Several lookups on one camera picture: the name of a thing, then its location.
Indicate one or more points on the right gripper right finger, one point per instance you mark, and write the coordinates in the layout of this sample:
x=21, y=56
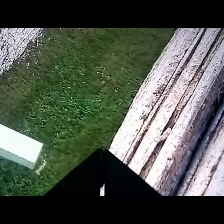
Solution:
x=126, y=181

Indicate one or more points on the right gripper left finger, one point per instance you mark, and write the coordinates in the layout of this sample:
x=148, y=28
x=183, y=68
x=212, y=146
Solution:
x=85, y=180

